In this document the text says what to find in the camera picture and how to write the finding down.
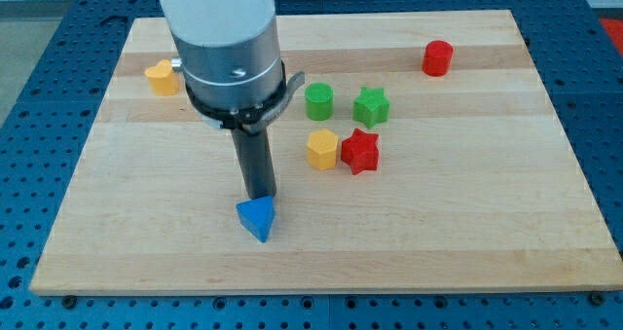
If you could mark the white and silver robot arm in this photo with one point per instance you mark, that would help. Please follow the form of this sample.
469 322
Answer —
229 49

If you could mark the yellow heart block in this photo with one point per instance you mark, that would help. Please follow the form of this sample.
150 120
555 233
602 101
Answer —
162 79

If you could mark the yellow hexagon block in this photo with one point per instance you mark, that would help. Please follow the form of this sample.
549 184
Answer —
322 149

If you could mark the red star block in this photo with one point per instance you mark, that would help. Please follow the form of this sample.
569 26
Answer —
360 151

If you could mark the black cylindrical pointer tool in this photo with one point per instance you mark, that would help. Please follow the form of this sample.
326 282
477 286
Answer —
255 162

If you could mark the green cylinder block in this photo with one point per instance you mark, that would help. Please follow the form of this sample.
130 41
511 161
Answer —
319 101

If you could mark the green star block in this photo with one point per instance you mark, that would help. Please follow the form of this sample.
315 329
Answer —
371 107

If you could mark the blue triangle block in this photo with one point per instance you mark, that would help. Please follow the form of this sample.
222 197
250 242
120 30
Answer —
257 216

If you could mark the light wooden board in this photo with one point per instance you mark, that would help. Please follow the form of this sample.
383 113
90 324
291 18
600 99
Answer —
477 189

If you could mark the red cylinder block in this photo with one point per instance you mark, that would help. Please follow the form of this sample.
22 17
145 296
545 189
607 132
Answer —
437 58

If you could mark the red object at edge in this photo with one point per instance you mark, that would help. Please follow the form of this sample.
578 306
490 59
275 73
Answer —
614 29

